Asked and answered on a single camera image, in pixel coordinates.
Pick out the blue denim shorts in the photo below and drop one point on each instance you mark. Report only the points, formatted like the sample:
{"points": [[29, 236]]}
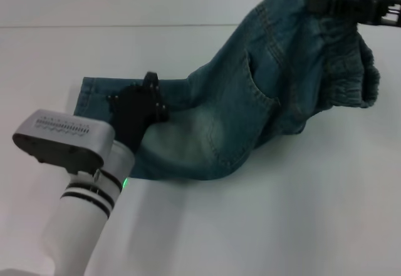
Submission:
{"points": [[266, 85]]}

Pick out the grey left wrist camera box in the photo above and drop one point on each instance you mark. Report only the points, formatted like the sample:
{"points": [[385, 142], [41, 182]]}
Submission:
{"points": [[62, 135]]}

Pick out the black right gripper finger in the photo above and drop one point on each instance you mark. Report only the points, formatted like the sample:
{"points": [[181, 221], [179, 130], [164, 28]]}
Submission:
{"points": [[344, 7]]}

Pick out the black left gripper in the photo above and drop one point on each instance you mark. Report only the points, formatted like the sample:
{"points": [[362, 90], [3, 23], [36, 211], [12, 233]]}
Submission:
{"points": [[133, 116]]}

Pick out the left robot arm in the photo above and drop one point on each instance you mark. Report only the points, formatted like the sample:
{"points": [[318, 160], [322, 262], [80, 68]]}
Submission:
{"points": [[81, 226]]}

